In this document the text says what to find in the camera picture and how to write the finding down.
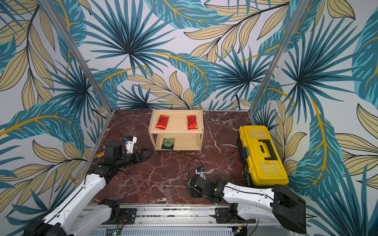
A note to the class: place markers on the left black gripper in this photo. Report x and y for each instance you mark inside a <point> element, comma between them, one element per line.
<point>142,158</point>

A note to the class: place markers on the green tea bag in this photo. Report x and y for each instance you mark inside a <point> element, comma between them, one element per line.
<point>168,143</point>

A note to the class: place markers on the red tea bag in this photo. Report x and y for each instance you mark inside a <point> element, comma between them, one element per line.
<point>192,122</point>
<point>162,122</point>

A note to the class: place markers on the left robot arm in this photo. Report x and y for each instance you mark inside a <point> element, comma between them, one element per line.
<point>63,220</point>

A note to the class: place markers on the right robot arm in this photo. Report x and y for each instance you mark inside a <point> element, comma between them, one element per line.
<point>277,204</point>

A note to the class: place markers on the wooden two-tier shelf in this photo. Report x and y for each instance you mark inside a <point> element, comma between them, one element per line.
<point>177,128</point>

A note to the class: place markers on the yellow utility knife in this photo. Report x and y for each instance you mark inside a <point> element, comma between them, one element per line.
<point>99,155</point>

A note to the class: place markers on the yellow black toolbox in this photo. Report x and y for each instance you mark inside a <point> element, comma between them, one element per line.
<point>261,161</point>

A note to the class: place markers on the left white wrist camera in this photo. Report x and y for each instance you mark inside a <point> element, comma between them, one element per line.
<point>129,143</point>

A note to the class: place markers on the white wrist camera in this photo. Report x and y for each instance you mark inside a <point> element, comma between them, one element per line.
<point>129,143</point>
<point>201,172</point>

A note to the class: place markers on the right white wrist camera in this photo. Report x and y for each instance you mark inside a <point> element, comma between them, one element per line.
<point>201,172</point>

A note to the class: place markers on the aluminium front rail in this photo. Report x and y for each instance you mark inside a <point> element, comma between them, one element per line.
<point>184,220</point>

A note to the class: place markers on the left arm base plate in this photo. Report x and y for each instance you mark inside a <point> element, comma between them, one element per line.
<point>122,216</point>

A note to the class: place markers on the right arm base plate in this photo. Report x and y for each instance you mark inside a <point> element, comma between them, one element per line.
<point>224,215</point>

